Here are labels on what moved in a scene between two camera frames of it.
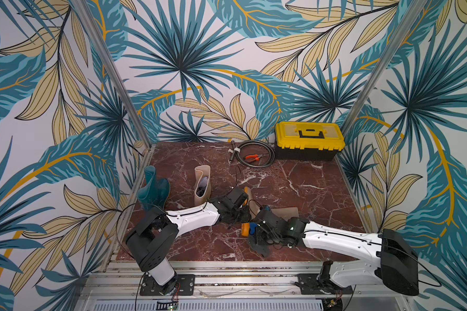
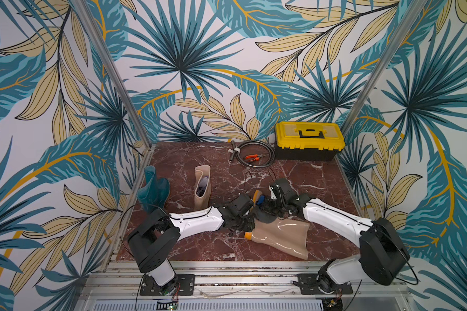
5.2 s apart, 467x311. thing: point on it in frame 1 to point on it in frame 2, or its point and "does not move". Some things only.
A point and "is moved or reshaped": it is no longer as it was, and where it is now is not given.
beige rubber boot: [202, 188] does not move
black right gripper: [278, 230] to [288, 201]
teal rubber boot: [155, 192] does not move
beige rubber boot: [285, 212] is moved or reshaped
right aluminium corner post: [405, 27] does not move
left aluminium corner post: [112, 72] does not move
